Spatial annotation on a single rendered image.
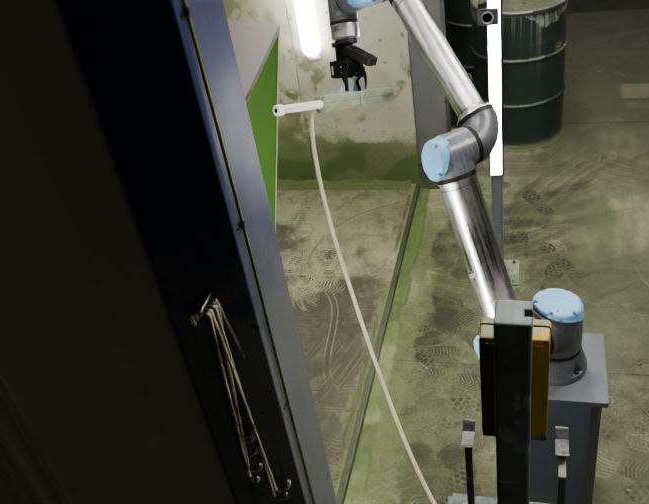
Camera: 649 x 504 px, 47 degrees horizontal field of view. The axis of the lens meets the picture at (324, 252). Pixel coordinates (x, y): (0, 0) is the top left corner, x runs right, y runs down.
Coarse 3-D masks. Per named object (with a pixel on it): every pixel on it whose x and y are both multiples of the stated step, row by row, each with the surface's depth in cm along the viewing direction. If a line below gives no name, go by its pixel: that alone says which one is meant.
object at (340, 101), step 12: (324, 96) 226; (336, 96) 229; (348, 96) 232; (360, 96) 236; (372, 96) 239; (384, 96) 242; (276, 108) 215; (288, 108) 217; (300, 108) 220; (312, 108) 224; (324, 108) 226; (336, 108) 229
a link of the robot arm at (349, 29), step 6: (336, 24) 236; (342, 24) 235; (348, 24) 235; (354, 24) 236; (336, 30) 237; (342, 30) 235; (348, 30) 235; (354, 30) 236; (336, 36) 237; (342, 36) 236; (348, 36) 236; (354, 36) 238
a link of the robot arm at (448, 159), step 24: (432, 144) 210; (456, 144) 210; (480, 144) 212; (432, 168) 213; (456, 168) 210; (456, 192) 212; (480, 192) 215; (456, 216) 215; (480, 216) 214; (480, 240) 215; (480, 264) 216; (504, 264) 219; (480, 288) 219; (504, 288) 218
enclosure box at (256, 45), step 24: (240, 24) 243; (264, 24) 244; (240, 48) 229; (264, 48) 230; (240, 72) 215; (264, 72) 256; (264, 96) 262; (264, 120) 267; (264, 144) 273; (264, 168) 280
